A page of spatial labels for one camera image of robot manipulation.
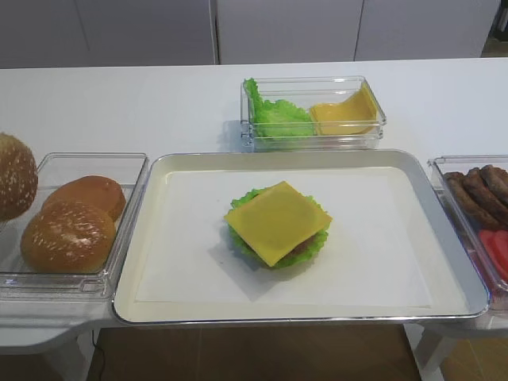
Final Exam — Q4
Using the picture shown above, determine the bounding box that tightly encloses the sesame bun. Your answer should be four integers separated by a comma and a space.
1, 133, 38, 222
20, 200, 116, 274

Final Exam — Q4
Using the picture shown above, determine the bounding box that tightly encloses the cheese slice on burger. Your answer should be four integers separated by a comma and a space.
225, 181, 333, 267

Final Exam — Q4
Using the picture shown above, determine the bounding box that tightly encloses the green lettuce in container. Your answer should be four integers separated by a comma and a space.
243, 78, 315, 138

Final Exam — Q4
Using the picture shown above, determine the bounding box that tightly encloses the clear lettuce cheese container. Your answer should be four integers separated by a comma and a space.
241, 76, 387, 152

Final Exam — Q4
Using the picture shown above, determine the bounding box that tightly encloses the cheese slices stack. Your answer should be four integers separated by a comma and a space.
310, 102, 376, 136

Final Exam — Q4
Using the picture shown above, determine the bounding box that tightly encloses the leaning cheese slice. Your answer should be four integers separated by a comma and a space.
337, 84, 377, 121

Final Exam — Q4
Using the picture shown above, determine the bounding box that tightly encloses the brown patty in burger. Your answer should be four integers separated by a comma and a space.
286, 233, 320, 258

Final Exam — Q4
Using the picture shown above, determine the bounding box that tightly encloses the silver metal tray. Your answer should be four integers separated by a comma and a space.
113, 150, 490, 325

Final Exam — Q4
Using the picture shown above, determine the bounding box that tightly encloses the plain bottom bun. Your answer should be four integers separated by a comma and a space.
42, 175, 126, 221

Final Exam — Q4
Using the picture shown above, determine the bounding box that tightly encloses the clear bun container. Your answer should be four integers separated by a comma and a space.
1, 152, 148, 302

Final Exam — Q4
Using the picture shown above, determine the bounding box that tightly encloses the back brown meat patty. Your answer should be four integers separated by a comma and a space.
444, 171, 504, 230

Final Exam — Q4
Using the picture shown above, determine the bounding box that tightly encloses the brown meat patty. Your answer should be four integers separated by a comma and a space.
480, 164, 508, 206
463, 167, 507, 225
444, 171, 504, 230

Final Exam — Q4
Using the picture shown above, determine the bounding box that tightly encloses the clear patty tomato container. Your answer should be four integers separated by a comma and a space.
429, 155, 507, 315

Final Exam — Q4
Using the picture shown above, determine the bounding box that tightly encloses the middle red tomato slice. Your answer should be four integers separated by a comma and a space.
479, 229, 498, 260

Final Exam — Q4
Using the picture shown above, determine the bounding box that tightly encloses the red tomato slice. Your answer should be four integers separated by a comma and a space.
479, 229, 498, 260
491, 230, 507, 281

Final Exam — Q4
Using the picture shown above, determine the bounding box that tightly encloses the front brown meat patty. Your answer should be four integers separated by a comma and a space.
480, 164, 508, 206

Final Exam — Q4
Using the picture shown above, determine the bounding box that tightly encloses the middle brown meat patty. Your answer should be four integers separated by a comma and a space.
463, 167, 507, 225

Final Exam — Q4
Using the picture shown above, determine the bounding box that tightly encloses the front red tomato slice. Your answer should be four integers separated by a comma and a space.
491, 230, 507, 281

